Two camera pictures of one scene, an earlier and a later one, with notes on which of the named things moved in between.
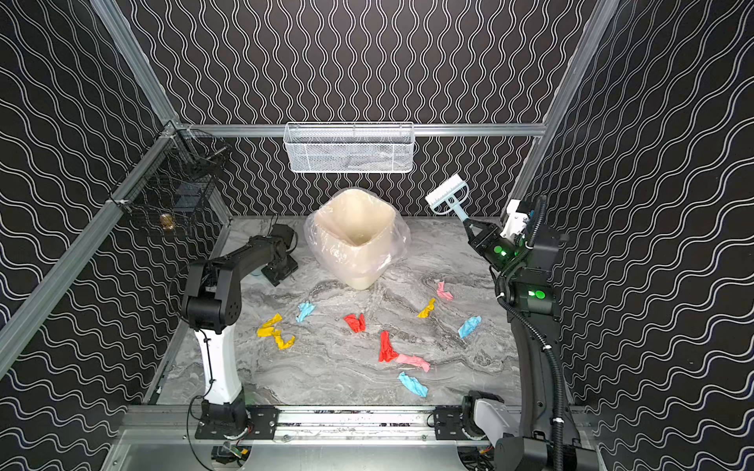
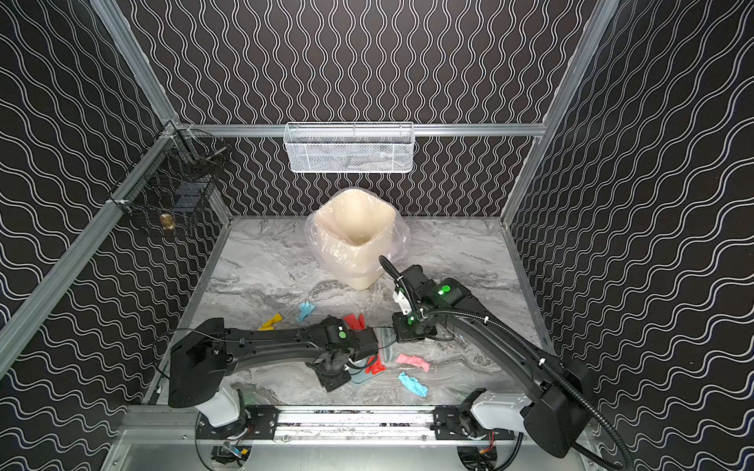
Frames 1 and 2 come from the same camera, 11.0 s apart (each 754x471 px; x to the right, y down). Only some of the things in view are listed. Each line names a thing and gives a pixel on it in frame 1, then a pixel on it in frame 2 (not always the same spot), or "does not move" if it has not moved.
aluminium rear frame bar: (361, 130) does not move
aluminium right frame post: (598, 21) does not move
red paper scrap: (387, 352) -> (374, 365)
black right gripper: (479, 234) -> (406, 324)
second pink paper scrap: (411, 359) does not move
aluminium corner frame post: (136, 62) does not move
